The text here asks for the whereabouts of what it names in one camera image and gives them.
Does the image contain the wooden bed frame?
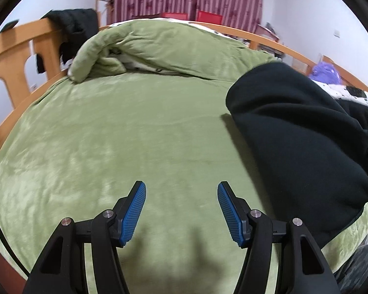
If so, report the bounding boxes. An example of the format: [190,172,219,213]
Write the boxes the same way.
[0,18,368,147]

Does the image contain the cluttered desk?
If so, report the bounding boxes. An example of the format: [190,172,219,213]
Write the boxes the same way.
[256,21,279,42]

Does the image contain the purple plush toy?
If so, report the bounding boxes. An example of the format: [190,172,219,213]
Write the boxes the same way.
[308,61,342,85]

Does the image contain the white radiator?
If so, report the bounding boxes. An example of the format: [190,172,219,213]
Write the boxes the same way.
[291,58,311,72]

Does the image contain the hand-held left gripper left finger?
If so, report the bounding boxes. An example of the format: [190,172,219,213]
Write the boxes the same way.
[24,181,147,294]

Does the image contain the green plush quilt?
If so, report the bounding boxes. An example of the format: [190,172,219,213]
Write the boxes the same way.
[68,18,279,83]

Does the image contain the green plush bed sheet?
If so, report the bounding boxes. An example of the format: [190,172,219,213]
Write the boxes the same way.
[0,70,368,294]

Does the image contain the black sweatshirt white print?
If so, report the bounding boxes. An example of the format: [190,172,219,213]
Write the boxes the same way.
[226,63,368,248]

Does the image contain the red box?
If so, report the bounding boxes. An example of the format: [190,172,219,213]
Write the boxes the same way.
[197,11,223,24]
[159,12,189,21]

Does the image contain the wooden coat rack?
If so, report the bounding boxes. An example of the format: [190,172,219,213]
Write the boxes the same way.
[96,0,115,28]

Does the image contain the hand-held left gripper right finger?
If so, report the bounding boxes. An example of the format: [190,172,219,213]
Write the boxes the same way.
[217,181,341,294]

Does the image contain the black jacket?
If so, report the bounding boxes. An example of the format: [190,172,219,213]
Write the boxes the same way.
[35,8,99,75]

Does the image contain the white spotted bed sheet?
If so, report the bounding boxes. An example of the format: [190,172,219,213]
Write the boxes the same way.
[310,80,368,111]

